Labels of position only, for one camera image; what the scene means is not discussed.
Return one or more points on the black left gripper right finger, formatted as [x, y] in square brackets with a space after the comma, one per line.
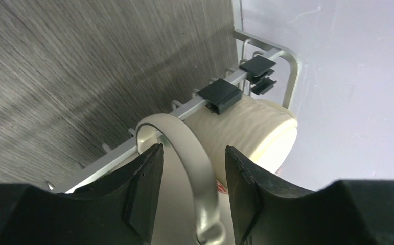
[267, 209]

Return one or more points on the cream mug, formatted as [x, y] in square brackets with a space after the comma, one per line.
[190, 209]
[262, 130]

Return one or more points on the cream mug front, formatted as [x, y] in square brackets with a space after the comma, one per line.
[190, 209]

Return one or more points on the cream mug back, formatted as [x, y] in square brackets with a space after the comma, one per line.
[262, 130]

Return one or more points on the metal wire dish rack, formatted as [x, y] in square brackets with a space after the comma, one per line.
[218, 96]

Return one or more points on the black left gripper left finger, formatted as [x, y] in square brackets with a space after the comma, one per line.
[118, 208]

